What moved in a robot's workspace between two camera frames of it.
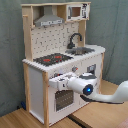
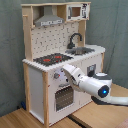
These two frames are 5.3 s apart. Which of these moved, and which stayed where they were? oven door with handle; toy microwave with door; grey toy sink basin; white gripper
Moved: white gripper
Stayed: grey toy sink basin; oven door with handle; toy microwave with door
